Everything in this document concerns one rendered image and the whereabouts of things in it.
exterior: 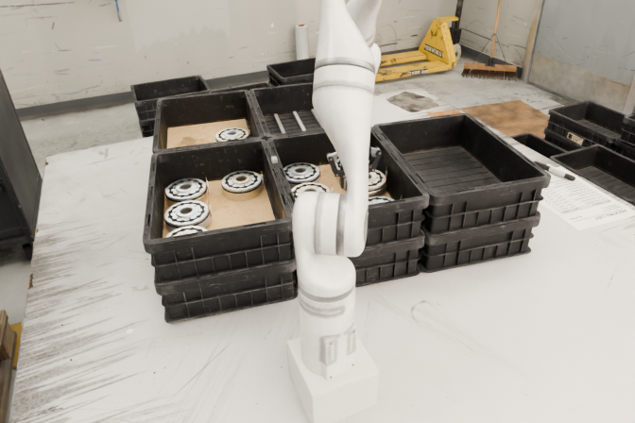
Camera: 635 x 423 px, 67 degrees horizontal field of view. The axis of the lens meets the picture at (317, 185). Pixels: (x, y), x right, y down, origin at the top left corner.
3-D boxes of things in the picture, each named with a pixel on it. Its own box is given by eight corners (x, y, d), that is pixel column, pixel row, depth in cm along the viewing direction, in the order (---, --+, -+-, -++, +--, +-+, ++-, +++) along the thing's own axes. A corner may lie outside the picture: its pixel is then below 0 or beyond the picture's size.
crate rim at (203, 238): (296, 229, 99) (295, 220, 97) (144, 255, 93) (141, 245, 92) (266, 145, 132) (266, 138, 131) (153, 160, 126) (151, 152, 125)
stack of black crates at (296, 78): (326, 120, 334) (324, 56, 310) (345, 137, 310) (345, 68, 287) (271, 130, 321) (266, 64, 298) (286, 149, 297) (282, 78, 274)
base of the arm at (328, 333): (363, 360, 84) (367, 287, 75) (318, 385, 80) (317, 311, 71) (334, 326, 91) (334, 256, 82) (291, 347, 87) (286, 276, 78)
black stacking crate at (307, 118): (368, 161, 143) (369, 126, 137) (269, 176, 137) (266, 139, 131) (333, 111, 176) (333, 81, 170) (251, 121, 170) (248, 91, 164)
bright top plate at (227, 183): (261, 190, 122) (261, 188, 121) (220, 194, 121) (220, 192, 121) (260, 171, 130) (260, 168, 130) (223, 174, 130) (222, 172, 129)
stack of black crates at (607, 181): (656, 252, 206) (685, 184, 188) (604, 272, 196) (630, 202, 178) (579, 205, 237) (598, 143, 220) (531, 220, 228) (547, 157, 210)
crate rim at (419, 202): (431, 207, 104) (432, 197, 103) (296, 229, 99) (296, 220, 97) (370, 132, 138) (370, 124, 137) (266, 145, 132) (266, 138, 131)
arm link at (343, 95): (377, 65, 67) (310, 63, 69) (364, 260, 65) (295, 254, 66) (377, 85, 77) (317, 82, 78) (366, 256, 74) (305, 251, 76)
